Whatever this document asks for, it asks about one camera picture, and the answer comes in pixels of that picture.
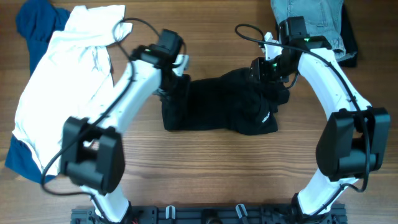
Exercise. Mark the black folded garment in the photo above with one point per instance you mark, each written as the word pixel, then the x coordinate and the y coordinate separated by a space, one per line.
pixel 349 43

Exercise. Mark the black t-shirt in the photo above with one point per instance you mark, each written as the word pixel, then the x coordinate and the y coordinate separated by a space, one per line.
pixel 227 102

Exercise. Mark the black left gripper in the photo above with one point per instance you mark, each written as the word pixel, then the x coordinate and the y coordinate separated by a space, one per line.
pixel 178 89

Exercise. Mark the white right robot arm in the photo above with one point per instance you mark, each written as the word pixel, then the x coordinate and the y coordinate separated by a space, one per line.
pixel 353 142

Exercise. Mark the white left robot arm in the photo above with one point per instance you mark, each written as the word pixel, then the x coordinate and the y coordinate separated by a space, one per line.
pixel 93 155

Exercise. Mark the light blue jeans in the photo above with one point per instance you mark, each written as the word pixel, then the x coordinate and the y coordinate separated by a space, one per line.
pixel 314 18

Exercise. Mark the white t-shirt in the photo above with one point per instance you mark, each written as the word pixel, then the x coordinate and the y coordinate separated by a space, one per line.
pixel 73 75

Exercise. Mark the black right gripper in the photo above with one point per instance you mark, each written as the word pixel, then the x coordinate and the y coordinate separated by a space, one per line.
pixel 258 68

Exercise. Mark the blue t-shirt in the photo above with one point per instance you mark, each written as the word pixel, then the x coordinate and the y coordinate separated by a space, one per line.
pixel 36 21

